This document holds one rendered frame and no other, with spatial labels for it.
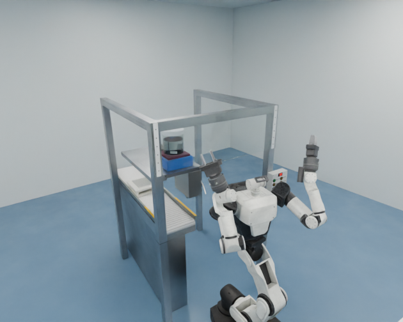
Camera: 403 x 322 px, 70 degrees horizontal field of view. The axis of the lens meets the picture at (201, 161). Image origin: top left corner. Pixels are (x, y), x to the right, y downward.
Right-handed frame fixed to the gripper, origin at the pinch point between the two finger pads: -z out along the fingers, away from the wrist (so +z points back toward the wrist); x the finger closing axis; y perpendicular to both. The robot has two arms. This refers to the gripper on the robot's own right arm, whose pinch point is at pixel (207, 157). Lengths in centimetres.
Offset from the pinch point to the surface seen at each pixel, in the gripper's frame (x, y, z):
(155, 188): -42.5, -20.4, 10.2
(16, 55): -235, -222, -182
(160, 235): -55, -26, 43
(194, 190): -28, -47, 27
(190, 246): -90, -152, 117
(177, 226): -49, -43, 48
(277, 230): 8, -196, 152
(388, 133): 190, -282, 104
